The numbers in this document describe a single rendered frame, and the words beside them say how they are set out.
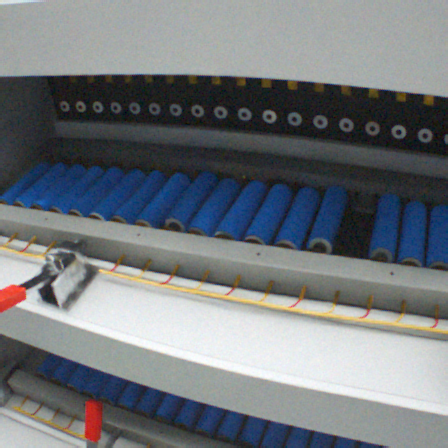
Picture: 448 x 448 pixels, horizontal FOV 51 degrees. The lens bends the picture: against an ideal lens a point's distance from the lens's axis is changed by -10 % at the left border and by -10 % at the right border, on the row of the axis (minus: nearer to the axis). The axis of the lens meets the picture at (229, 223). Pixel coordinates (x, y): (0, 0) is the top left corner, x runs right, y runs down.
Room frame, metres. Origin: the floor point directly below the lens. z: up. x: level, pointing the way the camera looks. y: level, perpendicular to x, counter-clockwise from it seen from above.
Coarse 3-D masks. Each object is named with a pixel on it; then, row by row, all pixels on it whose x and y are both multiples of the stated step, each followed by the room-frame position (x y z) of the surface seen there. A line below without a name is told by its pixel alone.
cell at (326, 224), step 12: (336, 192) 0.35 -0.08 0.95; (324, 204) 0.34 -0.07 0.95; (336, 204) 0.34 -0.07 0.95; (324, 216) 0.32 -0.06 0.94; (336, 216) 0.33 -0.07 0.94; (312, 228) 0.32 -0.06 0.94; (324, 228) 0.31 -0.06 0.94; (336, 228) 0.32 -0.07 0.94; (312, 240) 0.31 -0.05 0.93; (324, 240) 0.30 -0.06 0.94; (324, 252) 0.30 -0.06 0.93
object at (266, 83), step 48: (96, 96) 0.46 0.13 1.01; (144, 96) 0.44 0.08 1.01; (192, 96) 0.42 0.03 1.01; (240, 96) 0.40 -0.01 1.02; (288, 96) 0.39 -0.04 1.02; (336, 96) 0.37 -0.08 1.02; (384, 96) 0.36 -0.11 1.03; (432, 96) 0.34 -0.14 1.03; (384, 144) 0.37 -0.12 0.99; (432, 144) 0.36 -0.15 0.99
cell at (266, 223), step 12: (276, 192) 0.36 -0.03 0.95; (288, 192) 0.36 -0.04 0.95; (264, 204) 0.34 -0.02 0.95; (276, 204) 0.34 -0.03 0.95; (288, 204) 0.35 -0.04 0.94; (264, 216) 0.33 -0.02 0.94; (276, 216) 0.33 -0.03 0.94; (252, 228) 0.32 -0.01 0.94; (264, 228) 0.32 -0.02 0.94; (276, 228) 0.33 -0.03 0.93; (264, 240) 0.31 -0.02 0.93
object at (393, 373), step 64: (64, 128) 0.48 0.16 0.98; (128, 128) 0.45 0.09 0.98; (192, 128) 0.43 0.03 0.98; (0, 192) 0.43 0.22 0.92; (0, 256) 0.34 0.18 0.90; (0, 320) 0.30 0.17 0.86; (64, 320) 0.27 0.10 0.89; (128, 320) 0.27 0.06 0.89; (192, 320) 0.27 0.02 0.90; (256, 320) 0.26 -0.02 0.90; (320, 320) 0.26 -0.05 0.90; (192, 384) 0.24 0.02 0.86; (256, 384) 0.22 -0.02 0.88; (320, 384) 0.21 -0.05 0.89; (384, 384) 0.21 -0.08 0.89
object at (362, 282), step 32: (0, 224) 0.35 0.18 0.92; (32, 224) 0.34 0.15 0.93; (64, 224) 0.33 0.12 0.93; (96, 224) 0.33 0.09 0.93; (128, 224) 0.33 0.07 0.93; (32, 256) 0.32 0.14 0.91; (96, 256) 0.32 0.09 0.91; (128, 256) 0.31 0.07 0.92; (160, 256) 0.30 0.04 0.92; (192, 256) 0.29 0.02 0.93; (224, 256) 0.29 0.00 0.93; (256, 256) 0.28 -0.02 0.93; (288, 256) 0.28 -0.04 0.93; (320, 256) 0.28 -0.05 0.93; (256, 288) 0.28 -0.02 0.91; (288, 288) 0.28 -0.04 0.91; (320, 288) 0.27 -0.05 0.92; (352, 288) 0.26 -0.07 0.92; (384, 288) 0.25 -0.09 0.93; (416, 288) 0.25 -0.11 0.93; (352, 320) 0.25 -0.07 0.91
